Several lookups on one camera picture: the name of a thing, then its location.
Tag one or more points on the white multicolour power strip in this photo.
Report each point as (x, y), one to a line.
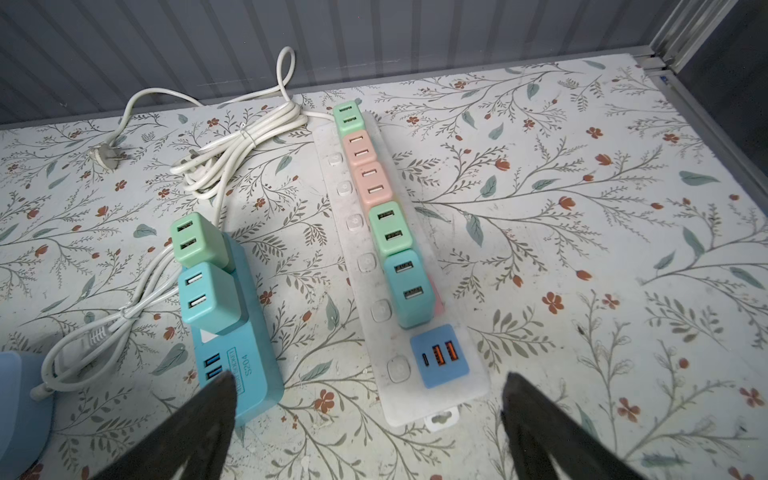
(423, 373)

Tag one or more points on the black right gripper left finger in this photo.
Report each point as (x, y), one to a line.
(192, 443)

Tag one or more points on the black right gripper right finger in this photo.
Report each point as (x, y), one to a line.
(543, 439)

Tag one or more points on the teal tower power strip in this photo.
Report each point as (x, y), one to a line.
(246, 352)

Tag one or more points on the green USB charger plug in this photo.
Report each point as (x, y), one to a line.
(348, 118)

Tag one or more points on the teal charger plug front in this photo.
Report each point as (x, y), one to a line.
(413, 294)

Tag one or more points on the teal charger plug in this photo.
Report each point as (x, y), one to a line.
(209, 299)
(413, 294)

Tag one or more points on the green charger plug front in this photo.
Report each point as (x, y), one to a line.
(196, 240)

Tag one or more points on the light blue round socket hub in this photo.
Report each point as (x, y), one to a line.
(25, 422)

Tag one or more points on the aluminium frame post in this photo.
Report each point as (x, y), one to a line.
(712, 62)

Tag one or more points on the pink USB charger plug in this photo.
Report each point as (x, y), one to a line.
(358, 148)

